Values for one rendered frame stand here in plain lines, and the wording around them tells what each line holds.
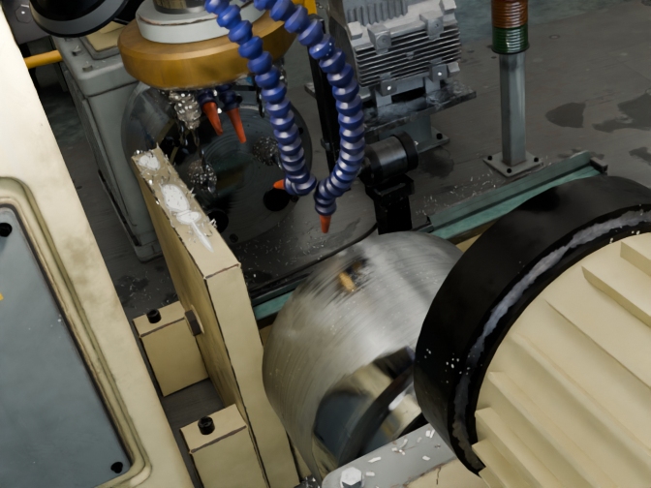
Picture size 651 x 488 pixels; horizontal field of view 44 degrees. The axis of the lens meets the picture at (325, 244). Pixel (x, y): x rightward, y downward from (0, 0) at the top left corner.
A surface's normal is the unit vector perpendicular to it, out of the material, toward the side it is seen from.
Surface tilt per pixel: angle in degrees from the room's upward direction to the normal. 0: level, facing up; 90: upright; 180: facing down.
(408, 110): 0
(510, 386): 30
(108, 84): 90
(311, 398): 58
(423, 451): 0
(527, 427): 67
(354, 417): 47
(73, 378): 90
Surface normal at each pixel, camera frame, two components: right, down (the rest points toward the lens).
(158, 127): -0.72, -0.33
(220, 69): 0.21, 0.55
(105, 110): 0.43, 0.47
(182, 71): -0.18, 0.60
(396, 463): -0.15, -0.80
